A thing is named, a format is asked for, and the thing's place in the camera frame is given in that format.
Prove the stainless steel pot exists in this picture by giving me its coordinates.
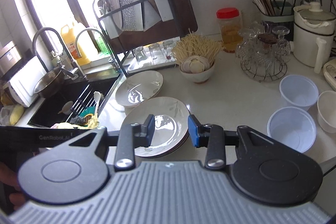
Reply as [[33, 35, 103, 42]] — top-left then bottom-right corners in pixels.
[[34, 67, 64, 99]]

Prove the orange detergent bottle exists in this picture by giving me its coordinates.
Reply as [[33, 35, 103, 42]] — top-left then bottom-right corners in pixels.
[[61, 21, 98, 66]]

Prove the tray with drinking glasses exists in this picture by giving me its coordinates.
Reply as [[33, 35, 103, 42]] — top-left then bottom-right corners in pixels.
[[125, 39, 177, 75]]

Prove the white ceramic bowl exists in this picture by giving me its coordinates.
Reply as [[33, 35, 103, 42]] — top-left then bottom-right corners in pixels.
[[317, 90, 336, 134]]

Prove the green chopstick holder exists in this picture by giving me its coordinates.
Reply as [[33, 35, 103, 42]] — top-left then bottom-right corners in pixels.
[[252, 0, 295, 32]]

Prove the translucent plastic bowl front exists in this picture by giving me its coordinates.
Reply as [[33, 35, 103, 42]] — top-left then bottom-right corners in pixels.
[[266, 106, 317, 153]]

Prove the wire rack with glass cups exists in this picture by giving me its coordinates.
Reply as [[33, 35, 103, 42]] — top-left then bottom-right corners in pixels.
[[236, 22, 291, 82]]

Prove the green bottle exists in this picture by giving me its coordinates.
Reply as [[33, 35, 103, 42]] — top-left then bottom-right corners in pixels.
[[94, 32, 109, 55]]

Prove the person's left hand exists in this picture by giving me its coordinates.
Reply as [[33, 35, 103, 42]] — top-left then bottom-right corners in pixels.
[[1, 162, 26, 214]]

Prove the translucent plastic bowl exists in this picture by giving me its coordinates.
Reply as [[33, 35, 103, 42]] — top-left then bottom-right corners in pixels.
[[266, 106, 317, 153], [279, 75, 319, 111]]

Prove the silver rice cooker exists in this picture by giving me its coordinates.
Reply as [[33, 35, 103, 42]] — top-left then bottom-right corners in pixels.
[[0, 41, 22, 76]]

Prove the red lid plastic jar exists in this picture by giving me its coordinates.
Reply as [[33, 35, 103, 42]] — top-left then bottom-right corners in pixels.
[[216, 7, 243, 53]]

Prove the small chrome faucet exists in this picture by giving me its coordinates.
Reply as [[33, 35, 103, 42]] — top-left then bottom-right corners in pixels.
[[75, 27, 122, 73]]

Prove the tall chrome faucet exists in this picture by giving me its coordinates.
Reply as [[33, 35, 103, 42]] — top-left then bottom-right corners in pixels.
[[33, 27, 87, 80]]

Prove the yellow dish cloth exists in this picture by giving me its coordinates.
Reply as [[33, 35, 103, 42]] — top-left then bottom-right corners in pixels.
[[51, 114, 99, 130]]

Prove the black kitchen sink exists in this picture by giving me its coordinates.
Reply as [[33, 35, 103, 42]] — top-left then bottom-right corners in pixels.
[[28, 69, 120, 127]]

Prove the bowl with noodles and garlic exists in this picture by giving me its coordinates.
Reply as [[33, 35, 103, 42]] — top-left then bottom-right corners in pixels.
[[172, 32, 223, 84]]

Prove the white electric cooker pot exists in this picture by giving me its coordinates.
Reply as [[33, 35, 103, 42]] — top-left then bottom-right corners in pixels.
[[293, 2, 335, 73]]

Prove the white leaf-pattern plate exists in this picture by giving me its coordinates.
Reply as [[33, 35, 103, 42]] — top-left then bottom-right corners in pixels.
[[115, 71, 164, 107]]

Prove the glass health kettle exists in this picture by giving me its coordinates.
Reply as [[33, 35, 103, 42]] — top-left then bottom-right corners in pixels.
[[323, 58, 336, 90]]

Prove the dark wooden cutting board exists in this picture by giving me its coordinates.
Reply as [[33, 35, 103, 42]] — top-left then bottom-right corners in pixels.
[[107, 0, 198, 53]]

